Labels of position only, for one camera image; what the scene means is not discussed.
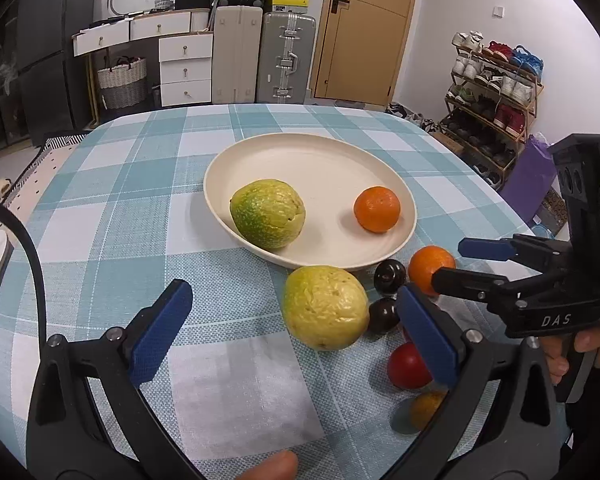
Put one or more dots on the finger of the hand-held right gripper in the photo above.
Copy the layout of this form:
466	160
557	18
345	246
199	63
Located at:
465	282
485	248

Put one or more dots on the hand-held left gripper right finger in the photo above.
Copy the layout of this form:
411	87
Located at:
427	336

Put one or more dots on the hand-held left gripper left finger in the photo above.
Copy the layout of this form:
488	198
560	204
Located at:
160	331

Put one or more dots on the red tomato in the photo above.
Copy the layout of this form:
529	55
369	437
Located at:
405	367

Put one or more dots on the small orange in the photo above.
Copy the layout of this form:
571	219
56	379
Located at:
377	208
425	265

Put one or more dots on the dark purple plum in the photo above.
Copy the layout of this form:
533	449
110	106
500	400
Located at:
383	315
390	276

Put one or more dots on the brown lychee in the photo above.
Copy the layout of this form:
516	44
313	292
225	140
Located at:
422	410

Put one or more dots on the green yellow guava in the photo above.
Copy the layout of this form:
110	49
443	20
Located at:
267	215
325	307

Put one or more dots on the cream round plate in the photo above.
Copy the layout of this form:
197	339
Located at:
305	170

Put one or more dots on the person's left hand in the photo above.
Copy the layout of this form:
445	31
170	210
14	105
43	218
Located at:
270	467

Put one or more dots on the patterned box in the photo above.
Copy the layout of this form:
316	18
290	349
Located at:
552	215

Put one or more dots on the purple bag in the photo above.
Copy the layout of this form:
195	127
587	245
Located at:
527	175

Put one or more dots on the brown cardboard box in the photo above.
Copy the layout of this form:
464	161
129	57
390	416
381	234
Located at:
450	142

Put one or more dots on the black white sneakers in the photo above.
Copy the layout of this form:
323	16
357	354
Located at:
410	116

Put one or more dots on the shoe rack with shoes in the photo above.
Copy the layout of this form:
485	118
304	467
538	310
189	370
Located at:
505	87

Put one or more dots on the striped floor rug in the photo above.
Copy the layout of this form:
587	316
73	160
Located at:
45	160

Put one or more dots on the pair of slippers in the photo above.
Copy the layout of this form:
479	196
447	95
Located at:
3	186

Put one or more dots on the wooden door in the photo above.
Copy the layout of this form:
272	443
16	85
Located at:
365	35

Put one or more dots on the wicker basket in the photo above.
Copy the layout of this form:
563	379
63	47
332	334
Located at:
122	82

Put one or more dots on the white drawer cabinet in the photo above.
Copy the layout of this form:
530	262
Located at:
185	67

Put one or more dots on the silver suitcase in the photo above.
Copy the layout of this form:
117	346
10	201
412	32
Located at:
285	60

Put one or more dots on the beige suitcase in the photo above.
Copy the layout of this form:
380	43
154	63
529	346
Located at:
236	55

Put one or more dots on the dark refrigerator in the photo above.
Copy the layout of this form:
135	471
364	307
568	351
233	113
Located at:
45	60

